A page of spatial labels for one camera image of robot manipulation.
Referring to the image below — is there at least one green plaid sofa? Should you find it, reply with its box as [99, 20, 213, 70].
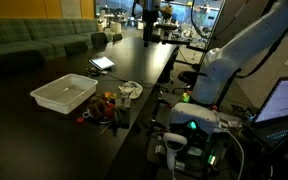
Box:
[0, 18, 100, 79]

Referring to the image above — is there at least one green fabric toy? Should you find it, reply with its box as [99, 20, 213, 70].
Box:
[112, 106, 122, 129]

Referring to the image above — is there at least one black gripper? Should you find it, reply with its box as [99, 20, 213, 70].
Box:
[143, 9, 159, 48]

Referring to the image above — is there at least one black eraser block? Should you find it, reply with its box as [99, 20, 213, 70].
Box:
[118, 105, 131, 129]

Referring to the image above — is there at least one white plastic container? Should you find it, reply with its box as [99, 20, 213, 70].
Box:
[29, 73, 99, 115]

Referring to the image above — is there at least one red ball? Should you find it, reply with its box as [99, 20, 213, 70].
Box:
[105, 103, 116, 118]

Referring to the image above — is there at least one marker pen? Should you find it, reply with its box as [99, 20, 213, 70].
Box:
[99, 121, 113, 136]

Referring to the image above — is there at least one black chair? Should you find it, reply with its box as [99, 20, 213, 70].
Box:
[63, 41, 89, 56]
[112, 33, 123, 43]
[0, 49, 47, 78]
[91, 31, 109, 48]

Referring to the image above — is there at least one white terry towel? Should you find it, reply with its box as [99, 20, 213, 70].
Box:
[118, 80, 144, 100]

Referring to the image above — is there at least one open laptop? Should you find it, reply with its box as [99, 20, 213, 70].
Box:
[250, 76, 288, 161]

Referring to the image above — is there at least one black office stool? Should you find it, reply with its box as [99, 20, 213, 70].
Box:
[177, 70, 200, 88]

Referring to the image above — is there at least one white VR headset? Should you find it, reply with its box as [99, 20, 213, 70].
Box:
[167, 102, 221, 136]

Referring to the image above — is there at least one small green toy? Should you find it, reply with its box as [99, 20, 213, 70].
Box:
[181, 92, 191, 103]

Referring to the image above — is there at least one thin black cable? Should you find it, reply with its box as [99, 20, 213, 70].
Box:
[83, 67, 156, 87]

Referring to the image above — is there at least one white VR controller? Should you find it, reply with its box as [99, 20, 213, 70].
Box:
[162, 132, 188, 173]

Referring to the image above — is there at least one tablet with lit screen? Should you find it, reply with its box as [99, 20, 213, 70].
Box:
[88, 55, 118, 71]

